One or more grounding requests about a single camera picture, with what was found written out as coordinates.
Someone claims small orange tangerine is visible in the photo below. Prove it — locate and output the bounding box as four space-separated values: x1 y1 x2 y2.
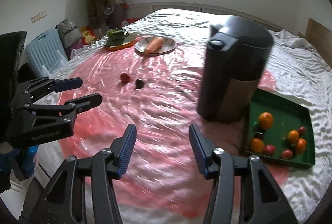
287 130 299 144

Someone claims large orange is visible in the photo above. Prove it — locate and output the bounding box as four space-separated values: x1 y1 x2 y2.
249 138 265 154

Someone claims blue gloved hand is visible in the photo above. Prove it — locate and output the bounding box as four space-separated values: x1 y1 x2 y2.
1 145 38 181

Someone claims red apple in tray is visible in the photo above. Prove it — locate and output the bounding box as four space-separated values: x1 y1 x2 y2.
280 149 293 160

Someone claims grey shopping bag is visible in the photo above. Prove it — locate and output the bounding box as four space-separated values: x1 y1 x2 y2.
56 18 83 49

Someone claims orange in tray right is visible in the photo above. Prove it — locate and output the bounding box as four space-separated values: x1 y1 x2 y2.
295 138 307 155

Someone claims orange in tray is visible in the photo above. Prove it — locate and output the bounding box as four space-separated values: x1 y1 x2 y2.
295 138 307 155
258 112 274 130

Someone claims green square tray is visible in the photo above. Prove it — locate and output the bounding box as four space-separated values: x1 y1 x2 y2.
241 89 315 169

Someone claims dark purple plum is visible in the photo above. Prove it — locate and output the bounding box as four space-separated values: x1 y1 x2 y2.
135 79 145 89

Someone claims small red plum in tray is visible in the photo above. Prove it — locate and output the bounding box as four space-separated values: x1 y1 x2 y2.
297 126 306 136

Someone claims green leafy vegetable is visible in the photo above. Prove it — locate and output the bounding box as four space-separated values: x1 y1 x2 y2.
106 28 129 47

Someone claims pink plastic sheet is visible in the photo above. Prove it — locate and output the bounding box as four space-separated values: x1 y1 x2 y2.
58 37 290 219

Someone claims orange tray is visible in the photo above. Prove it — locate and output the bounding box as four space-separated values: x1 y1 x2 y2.
104 34 139 51

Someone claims striped white plate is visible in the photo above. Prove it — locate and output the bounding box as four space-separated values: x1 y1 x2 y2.
134 36 177 56

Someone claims orange carrot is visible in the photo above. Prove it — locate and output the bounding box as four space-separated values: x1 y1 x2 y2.
144 37 164 55

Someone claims black electric kettle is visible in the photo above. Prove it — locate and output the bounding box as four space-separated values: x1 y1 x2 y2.
197 15 273 123

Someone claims crumpled white cloth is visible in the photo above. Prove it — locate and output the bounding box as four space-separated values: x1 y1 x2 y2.
269 29 311 49

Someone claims wooden headboard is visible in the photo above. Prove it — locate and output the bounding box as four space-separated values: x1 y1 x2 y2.
305 18 332 67

